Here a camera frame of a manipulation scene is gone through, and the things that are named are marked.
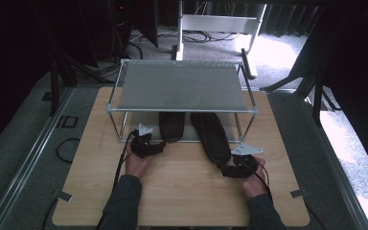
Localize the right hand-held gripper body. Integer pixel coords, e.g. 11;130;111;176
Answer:
226;143;265;179

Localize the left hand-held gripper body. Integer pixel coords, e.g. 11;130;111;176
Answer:
129;124;159;160

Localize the black leather shoe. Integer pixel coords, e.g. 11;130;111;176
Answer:
158;111;186;143
190;112;233;167

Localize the grey metal shoe rack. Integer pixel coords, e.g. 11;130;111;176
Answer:
105;57;259;144

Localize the person's left hand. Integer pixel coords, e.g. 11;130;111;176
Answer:
125;149;155;178

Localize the person's right hand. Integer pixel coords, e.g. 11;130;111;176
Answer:
235;156;268;199

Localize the grey tape piece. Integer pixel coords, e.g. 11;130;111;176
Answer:
53;190;74;203
289;188;311;198

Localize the black metal stand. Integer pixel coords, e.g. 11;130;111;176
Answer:
260;71;326;127
49;58;79;117

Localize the right hand-held gripper cable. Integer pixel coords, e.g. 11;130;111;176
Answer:
241;162;275;205

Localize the hand-held gripper cable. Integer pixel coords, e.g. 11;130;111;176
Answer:
95;129;139;230
241;162;275;205

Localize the left hand-held gripper cable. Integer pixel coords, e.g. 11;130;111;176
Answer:
95;129;139;230

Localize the black cable loop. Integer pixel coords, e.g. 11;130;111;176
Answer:
56;137;81;164

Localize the aluminium rail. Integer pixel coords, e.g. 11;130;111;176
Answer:
295;92;368;230
0;85;75;230

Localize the bundle of floor cables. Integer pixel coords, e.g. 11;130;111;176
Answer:
158;29;242;44

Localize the white metal desk frame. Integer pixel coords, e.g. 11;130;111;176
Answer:
172;0;268;81

